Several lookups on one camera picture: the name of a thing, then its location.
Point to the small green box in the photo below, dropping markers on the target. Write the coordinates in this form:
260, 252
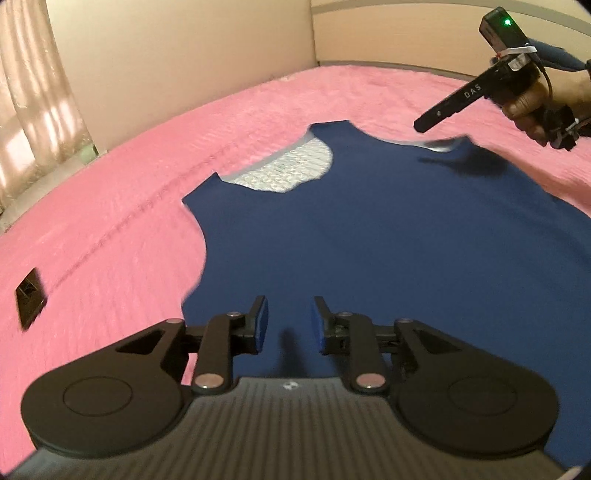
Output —
87, 153

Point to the navy blue vest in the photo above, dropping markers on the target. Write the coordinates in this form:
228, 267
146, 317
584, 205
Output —
369, 240

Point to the pink ribbed blanket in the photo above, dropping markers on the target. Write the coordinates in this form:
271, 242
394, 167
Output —
115, 207

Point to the person's right hand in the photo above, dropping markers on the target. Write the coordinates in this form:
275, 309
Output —
526, 104

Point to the beige headboard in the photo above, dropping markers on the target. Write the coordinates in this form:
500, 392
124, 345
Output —
207, 55

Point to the sheer pink curtain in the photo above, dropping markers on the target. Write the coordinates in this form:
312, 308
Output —
27, 92

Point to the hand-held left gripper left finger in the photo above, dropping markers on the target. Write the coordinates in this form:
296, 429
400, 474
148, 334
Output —
262, 323

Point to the person's right forearm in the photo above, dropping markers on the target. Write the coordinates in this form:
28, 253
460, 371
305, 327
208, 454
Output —
575, 90

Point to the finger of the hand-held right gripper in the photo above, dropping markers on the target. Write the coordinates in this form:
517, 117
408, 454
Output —
443, 110

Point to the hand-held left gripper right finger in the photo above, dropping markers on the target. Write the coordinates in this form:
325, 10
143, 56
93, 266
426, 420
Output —
318, 327

